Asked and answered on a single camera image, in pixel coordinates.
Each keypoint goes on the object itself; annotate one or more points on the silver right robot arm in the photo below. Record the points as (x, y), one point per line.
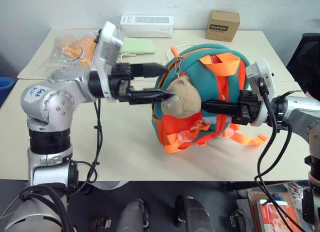
(295, 109)

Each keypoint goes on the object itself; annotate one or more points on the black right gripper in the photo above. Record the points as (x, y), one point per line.
(247, 107)

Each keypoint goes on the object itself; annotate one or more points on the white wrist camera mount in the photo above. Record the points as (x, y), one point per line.
(108, 45)
(262, 72)

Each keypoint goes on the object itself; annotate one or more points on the tan plush toy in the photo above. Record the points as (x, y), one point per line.
(183, 97)

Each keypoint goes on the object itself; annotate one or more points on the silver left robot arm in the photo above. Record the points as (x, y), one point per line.
(57, 99)

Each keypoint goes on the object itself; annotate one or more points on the long white box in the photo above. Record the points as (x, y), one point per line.
(146, 25)

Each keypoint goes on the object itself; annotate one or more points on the black mesh chair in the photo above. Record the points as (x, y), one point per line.
(306, 62)

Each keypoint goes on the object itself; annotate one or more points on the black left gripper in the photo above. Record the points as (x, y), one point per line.
(118, 78)

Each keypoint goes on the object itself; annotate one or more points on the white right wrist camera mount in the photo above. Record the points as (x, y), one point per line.
(262, 72)

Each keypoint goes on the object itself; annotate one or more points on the blue bin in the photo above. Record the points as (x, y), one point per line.
(5, 88)

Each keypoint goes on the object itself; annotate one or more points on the cardboard box with red packages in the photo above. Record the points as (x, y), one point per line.
(275, 212)

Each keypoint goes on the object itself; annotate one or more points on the clear plastic bag orange contents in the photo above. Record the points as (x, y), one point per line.
(67, 53)

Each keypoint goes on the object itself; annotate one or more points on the green cloth pouch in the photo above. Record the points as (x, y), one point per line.
(138, 45)

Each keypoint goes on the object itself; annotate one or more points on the brown cardboard box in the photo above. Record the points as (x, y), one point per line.
(222, 25)

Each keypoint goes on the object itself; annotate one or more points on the orange and teal backpack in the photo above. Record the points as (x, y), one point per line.
(200, 67)

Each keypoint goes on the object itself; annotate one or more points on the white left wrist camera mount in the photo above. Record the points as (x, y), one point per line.
(108, 45)

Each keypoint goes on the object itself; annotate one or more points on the dark rounded shape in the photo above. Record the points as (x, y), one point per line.
(193, 214)
(133, 215)

